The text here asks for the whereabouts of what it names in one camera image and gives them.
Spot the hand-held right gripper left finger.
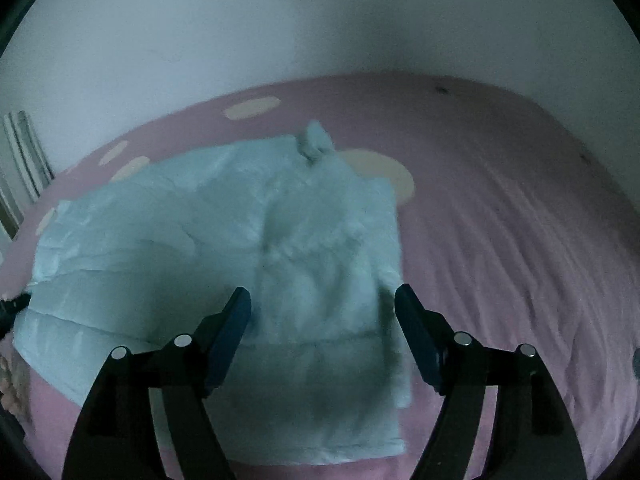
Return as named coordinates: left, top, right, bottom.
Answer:
left=62, top=286, right=252, bottom=480

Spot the bed with pink dotted sheet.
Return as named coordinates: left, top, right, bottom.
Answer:
left=0, top=72, right=640, bottom=480

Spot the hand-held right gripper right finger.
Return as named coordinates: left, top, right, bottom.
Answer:
left=394, top=283, right=588, bottom=480

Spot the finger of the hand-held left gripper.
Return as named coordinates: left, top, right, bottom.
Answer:
left=0, top=293, right=34, bottom=342

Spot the light blue puffer jacket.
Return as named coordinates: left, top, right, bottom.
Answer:
left=11, top=120, right=413, bottom=466

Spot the white fluffy cloth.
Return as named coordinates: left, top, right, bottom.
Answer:
left=0, top=352, right=32, bottom=416

